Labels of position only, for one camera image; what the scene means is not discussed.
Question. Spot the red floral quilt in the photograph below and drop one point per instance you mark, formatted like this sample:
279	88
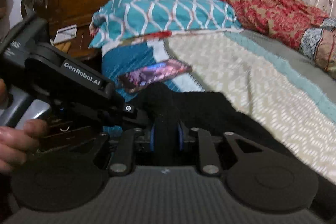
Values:
304	28

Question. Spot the patterned bed sheet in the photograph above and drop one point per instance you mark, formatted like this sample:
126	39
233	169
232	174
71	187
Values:
274	85

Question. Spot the person's left hand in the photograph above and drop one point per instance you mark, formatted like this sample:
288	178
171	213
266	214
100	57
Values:
17	144

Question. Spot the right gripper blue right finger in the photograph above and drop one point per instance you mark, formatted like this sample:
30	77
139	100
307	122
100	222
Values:
180	130

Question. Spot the wooden bedside table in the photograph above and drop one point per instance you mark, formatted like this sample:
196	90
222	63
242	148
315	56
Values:
78	47

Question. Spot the teal patterned pillow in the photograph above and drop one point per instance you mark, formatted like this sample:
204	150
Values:
120	20

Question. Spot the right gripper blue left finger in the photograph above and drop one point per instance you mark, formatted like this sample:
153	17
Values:
152	138

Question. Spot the black pants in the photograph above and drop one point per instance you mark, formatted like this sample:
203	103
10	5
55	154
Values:
260	171

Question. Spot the white calculator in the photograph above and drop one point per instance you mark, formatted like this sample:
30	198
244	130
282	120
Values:
65	34

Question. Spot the smartphone with lit screen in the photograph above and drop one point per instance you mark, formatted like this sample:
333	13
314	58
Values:
139	79

